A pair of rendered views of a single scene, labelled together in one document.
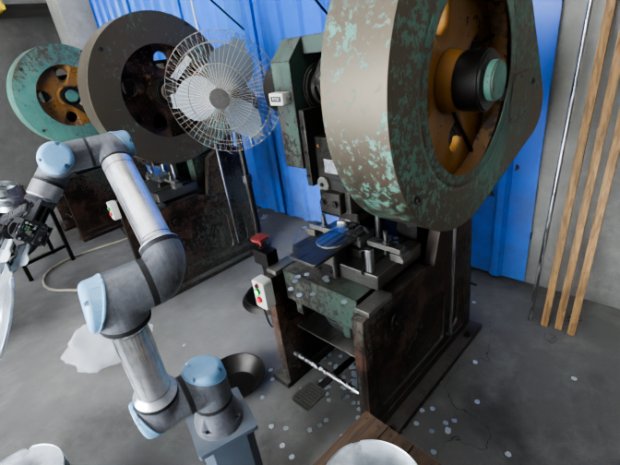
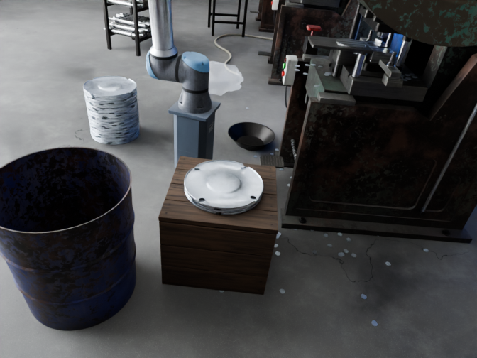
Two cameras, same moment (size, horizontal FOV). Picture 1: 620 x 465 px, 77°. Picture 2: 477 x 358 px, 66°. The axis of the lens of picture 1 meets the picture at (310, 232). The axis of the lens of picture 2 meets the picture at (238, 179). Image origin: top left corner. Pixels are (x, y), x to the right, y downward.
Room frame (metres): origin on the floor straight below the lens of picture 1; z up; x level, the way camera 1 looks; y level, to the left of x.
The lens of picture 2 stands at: (-0.16, -0.79, 1.19)
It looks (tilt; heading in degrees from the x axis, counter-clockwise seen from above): 36 degrees down; 40
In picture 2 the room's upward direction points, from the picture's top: 7 degrees clockwise
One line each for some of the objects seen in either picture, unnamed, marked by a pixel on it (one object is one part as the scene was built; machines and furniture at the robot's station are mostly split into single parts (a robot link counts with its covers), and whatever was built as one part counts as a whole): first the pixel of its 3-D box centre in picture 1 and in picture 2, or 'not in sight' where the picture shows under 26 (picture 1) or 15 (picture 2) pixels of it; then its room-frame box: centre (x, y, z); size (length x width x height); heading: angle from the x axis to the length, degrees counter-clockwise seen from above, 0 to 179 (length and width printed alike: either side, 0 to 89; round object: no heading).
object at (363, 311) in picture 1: (429, 299); (406, 149); (1.31, -0.46, 0.45); 0.92 x 0.12 x 0.90; 132
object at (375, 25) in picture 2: (351, 208); (387, 26); (1.42, -0.18, 0.86); 0.20 x 0.16 x 0.05; 42
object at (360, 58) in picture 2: (369, 258); (359, 64); (1.20, -0.20, 0.75); 0.03 x 0.03 x 0.10; 42
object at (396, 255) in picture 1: (387, 243); (391, 66); (1.29, -0.29, 0.76); 0.17 x 0.06 x 0.10; 42
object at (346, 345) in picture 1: (362, 318); not in sight; (1.42, -0.18, 0.31); 0.43 x 0.42 x 0.01; 42
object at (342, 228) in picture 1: (351, 233); (377, 52); (1.41, -0.17, 0.76); 0.15 x 0.09 x 0.05; 42
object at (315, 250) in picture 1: (325, 260); (336, 57); (1.30, -0.04, 0.72); 0.25 x 0.14 x 0.14; 132
